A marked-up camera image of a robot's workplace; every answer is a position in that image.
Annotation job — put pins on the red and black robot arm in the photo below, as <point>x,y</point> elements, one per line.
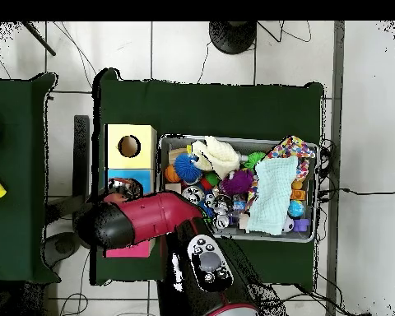
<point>151,214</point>

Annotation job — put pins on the wooden three-hole sorting box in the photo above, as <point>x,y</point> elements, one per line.
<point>144,154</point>

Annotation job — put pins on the black flat panel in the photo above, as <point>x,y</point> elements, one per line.
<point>81,158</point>

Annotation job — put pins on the orange toy basketball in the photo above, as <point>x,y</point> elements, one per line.
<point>171,173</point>

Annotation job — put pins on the blue spiky rubber ball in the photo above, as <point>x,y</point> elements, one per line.
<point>187,168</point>

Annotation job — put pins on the crushed silver can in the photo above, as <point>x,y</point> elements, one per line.
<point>192,194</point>

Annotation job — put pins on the grey stand foot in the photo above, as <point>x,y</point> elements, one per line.
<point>61,250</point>

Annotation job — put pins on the blue spiky ball with eyes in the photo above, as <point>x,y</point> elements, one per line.
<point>210,199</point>

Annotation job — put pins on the dark green side-table cloth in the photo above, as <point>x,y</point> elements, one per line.
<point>19,131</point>

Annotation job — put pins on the dark green tablecloth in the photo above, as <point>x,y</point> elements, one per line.
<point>200,105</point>

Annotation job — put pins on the purple spiky rubber toy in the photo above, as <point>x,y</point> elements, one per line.
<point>237,182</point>

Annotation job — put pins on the mint green knitted cloth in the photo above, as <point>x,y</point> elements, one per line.
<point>273,191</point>

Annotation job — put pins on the black rod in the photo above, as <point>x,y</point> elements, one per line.
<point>39,39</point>

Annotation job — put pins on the colourful dotted cloth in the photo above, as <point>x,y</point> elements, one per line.
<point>289,148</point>

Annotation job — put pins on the small globe ball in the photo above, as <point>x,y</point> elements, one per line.
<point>295,209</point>

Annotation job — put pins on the black round stand base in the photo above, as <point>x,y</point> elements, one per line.
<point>232,36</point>

